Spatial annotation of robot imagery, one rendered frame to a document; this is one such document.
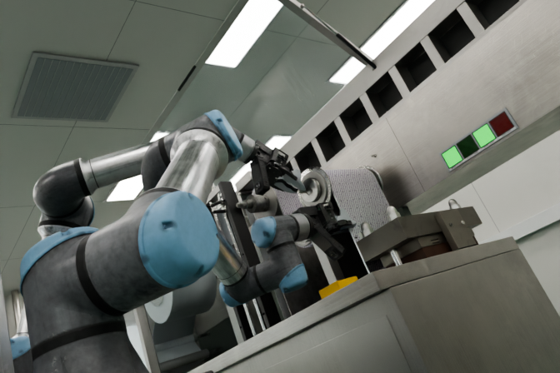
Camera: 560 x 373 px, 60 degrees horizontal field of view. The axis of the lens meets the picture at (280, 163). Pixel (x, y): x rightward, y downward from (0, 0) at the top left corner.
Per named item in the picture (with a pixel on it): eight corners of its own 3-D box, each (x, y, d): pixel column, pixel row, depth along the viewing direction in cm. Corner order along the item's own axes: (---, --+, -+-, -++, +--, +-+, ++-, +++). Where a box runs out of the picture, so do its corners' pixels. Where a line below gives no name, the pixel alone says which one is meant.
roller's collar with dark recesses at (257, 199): (248, 216, 168) (242, 200, 171) (262, 215, 172) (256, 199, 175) (258, 207, 164) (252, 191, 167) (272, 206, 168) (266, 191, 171)
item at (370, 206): (357, 249, 139) (332, 193, 146) (404, 240, 155) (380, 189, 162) (358, 248, 139) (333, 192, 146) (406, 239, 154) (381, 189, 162)
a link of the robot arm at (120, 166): (15, 163, 113) (213, 106, 127) (31, 182, 123) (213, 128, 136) (24, 206, 109) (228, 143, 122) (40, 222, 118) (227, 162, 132)
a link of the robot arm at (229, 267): (110, 176, 99) (232, 321, 121) (154, 152, 97) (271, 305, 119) (122, 150, 109) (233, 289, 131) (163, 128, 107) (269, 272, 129)
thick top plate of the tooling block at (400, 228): (364, 262, 132) (355, 242, 134) (442, 244, 158) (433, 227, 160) (407, 238, 121) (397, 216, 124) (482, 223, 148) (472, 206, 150)
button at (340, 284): (322, 300, 112) (317, 290, 113) (342, 295, 117) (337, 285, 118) (341, 290, 108) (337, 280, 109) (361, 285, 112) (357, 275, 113)
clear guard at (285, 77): (144, 147, 233) (144, 146, 234) (231, 197, 248) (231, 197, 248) (258, -17, 165) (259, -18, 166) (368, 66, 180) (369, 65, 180)
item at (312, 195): (319, 201, 147) (302, 203, 152) (323, 200, 148) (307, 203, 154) (316, 176, 148) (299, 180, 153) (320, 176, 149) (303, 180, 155)
